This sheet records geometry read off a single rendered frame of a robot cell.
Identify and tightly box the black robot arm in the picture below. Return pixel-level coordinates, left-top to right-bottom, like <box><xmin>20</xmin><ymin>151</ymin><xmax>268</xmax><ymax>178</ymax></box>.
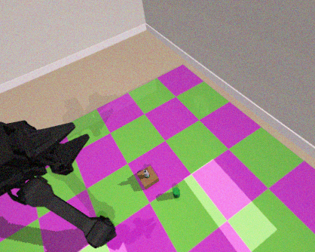
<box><xmin>0</xmin><ymin>121</ymin><xmax>117</xmax><ymax>249</ymax></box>

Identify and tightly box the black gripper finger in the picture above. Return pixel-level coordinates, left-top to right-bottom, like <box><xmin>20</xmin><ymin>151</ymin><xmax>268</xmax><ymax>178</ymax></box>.
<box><xmin>15</xmin><ymin>122</ymin><xmax>76</xmax><ymax>160</ymax></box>
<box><xmin>55</xmin><ymin>134</ymin><xmax>90</xmax><ymax>168</ymax></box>

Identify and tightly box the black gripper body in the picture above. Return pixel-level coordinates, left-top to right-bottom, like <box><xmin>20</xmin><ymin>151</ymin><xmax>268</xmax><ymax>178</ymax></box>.
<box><xmin>0</xmin><ymin>122</ymin><xmax>74</xmax><ymax>192</ymax></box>

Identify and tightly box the brown wooden block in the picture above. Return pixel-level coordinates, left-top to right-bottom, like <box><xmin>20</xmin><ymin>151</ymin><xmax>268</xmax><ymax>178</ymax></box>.
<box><xmin>137</xmin><ymin>165</ymin><xmax>159</xmax><ymax>189</ymax></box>

